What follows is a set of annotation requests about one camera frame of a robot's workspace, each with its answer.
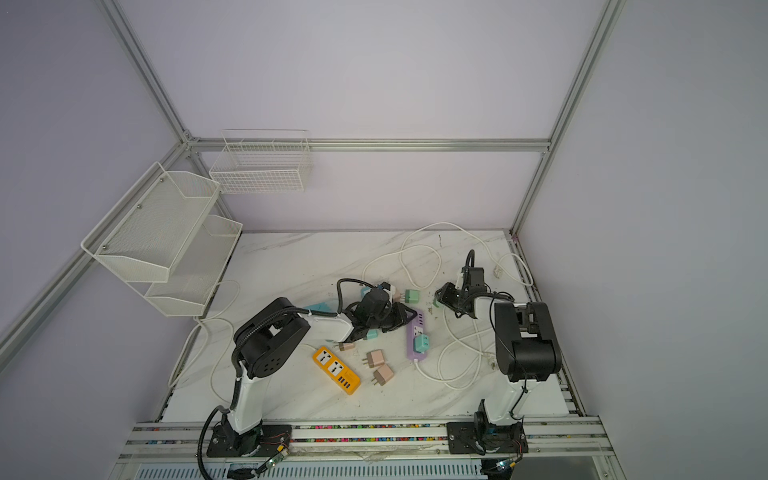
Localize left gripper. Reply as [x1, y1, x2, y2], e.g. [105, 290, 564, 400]
[370, 302, 418, 334]

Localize purple power strip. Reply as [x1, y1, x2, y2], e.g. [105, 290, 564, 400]
[406, 310, 430, 361]

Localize orange power strip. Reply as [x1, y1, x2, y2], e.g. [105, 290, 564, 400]
[312, 347, 361, 395]

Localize teal mountain-shaped power strip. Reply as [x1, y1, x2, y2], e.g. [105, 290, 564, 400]
[307, 302, 337, 315]

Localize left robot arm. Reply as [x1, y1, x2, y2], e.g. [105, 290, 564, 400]
[213, 277, 418, 439]

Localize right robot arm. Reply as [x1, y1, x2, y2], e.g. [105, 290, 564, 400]
[435, 266, 562, 423]

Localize lower white mesh shelf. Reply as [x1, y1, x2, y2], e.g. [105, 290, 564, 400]
[145, 215, 242, 317]

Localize white mesh shelf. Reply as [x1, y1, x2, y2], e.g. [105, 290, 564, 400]
[145, 215, 242, 317]
[81, 162, 221, 283]

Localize upper white mesh shelf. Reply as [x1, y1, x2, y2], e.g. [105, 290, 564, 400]
[81, 162, 221, 283]

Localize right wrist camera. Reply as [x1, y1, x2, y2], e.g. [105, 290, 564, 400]
[461, 249, 477, 289]

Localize teal strip white cable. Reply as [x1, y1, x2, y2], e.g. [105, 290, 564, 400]
[359, 221, 535, 289]

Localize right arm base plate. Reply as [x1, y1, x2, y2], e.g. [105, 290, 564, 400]
[446, 422, 529, 456]

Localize mountain strip white cable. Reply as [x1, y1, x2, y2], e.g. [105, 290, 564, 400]
[167, 278, 242, 406]

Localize aluminium frame rails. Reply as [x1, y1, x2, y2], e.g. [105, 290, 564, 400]
[0, 0, 628, 480]

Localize white wire basket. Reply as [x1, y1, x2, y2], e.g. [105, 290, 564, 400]
[209, 129, 314, 194]

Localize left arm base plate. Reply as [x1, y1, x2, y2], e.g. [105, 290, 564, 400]
[205, 422, 293, 458]

